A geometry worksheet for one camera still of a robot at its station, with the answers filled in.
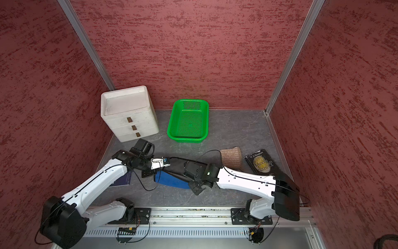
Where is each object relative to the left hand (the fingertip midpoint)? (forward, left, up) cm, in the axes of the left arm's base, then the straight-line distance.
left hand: (155, 169), depth 81 cm
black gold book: (+7, -61, -8) cm, 62 cm away
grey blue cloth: (-3, -11, 0) cm, 11 cm away
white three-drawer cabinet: (+27, +17, +15) cm, 35 cm away
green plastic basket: (+41, -15, -8) cm, 45 cm away
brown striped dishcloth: (+11, -43, -8) cm, 46 cm away
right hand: (-9, -24, 0) cm, 25 cm away
